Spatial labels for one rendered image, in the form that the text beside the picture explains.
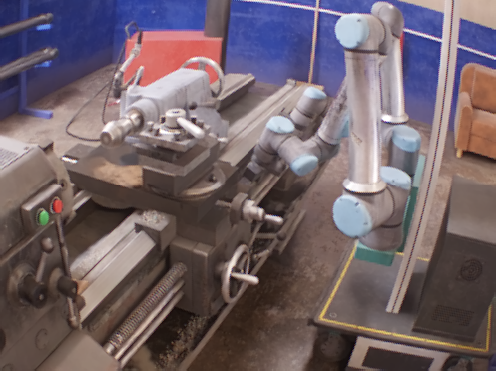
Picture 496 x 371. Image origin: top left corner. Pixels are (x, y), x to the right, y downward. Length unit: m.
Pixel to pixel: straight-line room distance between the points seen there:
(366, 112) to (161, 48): 3.19
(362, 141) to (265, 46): 4.34
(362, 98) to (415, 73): 4.01
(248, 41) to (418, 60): 1.95
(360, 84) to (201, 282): 0.80
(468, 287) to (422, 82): 3.83
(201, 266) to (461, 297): 1.06
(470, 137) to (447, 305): 3.06
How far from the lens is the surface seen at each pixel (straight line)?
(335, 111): 1.93
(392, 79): 2.40
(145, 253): 1.67
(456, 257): 2.03
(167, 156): 1.65
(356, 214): 1.74
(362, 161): 1.72
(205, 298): 1.83
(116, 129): 1.76
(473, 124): 4.96
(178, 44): 4.64
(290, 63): 5.93
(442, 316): 2.20
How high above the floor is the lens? 1.78
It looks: 27 degrees down
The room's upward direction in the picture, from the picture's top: 5 degrees clockwise
